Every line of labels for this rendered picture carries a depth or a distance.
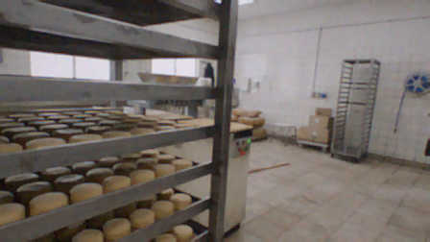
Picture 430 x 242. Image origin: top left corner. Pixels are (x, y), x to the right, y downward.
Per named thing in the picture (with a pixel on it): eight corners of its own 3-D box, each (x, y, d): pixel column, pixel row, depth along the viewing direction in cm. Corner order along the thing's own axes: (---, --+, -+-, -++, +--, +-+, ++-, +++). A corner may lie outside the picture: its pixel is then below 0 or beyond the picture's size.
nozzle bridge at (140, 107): (127, 124, 244) (127, 87, 238) (182, 119, 300) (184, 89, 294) (149, 130, 224) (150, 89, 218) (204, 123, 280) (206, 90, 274)
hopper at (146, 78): (135, 87, 244) (136, 72, 241) (179, 89, 287) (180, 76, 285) (155, 89, 226) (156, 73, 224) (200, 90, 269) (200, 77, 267)
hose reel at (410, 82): (423, 136, 459) (435, 71, 442) (422, 137, 447) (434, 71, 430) (394, 133, 487) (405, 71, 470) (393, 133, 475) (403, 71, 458)
